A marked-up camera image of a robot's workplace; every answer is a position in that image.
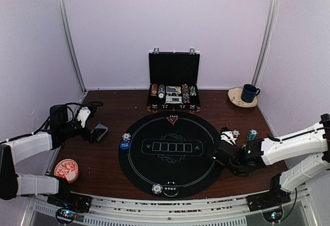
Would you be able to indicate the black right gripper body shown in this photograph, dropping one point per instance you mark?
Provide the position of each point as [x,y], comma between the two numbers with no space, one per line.
[236,171]

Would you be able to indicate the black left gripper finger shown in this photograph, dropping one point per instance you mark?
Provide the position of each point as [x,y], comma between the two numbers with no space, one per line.
[90,137]
[98,132]

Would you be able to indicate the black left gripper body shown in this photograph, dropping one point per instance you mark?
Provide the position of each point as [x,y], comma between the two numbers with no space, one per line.
[67,127]

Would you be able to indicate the blue playing card deck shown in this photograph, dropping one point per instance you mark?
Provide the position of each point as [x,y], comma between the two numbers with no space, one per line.
[101,126]

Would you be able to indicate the white blue chip stack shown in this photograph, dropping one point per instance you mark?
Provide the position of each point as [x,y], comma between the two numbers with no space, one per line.
[235,133]

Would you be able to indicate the green chip stack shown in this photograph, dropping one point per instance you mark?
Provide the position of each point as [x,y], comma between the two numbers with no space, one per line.
[252,135]

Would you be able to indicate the white blue chips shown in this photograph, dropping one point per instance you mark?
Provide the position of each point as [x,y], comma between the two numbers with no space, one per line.
[157,189]
[126,137]

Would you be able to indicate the blue small blind button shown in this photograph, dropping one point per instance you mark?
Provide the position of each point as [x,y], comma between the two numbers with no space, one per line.
[124,145]

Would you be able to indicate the red triangle all-in marker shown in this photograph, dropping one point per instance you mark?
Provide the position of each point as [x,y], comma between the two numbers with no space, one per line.
[172,119]

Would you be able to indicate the clear round dealer button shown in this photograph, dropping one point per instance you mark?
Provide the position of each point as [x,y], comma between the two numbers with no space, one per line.
[170,189]

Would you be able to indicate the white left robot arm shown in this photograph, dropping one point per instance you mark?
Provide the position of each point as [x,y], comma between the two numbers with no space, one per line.
[52,134]

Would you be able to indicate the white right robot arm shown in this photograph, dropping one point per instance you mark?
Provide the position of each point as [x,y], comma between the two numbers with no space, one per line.
[312,141]

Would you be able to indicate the red white round coaster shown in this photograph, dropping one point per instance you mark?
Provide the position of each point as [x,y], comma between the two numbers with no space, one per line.
[68,169]

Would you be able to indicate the beige ceramic plate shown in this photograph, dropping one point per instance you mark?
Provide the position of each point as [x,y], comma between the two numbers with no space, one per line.
[234,96]

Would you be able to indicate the dark blue mug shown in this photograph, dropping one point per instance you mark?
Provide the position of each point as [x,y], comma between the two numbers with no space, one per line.
[249,92]

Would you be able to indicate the round black poker mat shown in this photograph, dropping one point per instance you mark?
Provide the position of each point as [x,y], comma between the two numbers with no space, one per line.
[160,152]

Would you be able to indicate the red chip row in case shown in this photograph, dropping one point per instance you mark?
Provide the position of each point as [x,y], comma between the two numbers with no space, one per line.
[154,90]

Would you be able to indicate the white card box in case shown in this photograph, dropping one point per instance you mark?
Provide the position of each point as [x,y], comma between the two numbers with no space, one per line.
[173,99]

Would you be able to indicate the purple green chip row in case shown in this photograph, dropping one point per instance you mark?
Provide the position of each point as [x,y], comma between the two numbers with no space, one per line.
[192,91]

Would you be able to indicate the multicolour chip row in case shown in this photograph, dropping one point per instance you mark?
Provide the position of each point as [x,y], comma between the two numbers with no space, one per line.
[185,93]

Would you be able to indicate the black poker chip case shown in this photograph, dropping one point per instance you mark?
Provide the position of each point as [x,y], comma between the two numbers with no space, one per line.
[173,69]

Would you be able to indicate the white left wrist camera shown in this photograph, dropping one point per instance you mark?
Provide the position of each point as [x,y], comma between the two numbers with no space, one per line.
[83,116]

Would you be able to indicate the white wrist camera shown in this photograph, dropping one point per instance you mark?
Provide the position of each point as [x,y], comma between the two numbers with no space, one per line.
[83,116]
[227,135]

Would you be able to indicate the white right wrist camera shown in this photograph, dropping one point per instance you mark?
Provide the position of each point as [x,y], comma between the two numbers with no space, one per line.
[227,135]

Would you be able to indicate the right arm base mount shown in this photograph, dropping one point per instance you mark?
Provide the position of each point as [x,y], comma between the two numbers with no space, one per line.
[271,205]

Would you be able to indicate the front aluminium rail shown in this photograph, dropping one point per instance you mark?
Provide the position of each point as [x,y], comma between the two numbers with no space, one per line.
[233,210]

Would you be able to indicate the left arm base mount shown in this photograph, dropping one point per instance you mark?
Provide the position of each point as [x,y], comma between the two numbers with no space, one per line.
[69,208]

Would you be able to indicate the right aluminium frame post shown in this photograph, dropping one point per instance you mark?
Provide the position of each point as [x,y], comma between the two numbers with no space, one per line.
[265,45]

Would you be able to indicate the aluminium frame post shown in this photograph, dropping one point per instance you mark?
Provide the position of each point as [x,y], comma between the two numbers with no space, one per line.
[265,45]
[70,45]

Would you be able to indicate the left aluminium frame post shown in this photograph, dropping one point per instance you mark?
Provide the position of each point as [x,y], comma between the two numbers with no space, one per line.
[70,45]

